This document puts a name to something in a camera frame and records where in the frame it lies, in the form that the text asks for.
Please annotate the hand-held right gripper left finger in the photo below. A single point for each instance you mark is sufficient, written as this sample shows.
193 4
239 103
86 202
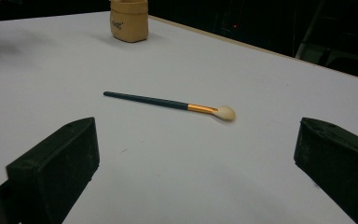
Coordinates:
56 161

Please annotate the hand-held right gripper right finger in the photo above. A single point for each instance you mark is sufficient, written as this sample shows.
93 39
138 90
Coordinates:
341 168

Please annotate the dark equipment with red light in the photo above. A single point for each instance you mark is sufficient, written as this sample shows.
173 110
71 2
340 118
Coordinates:
239 28

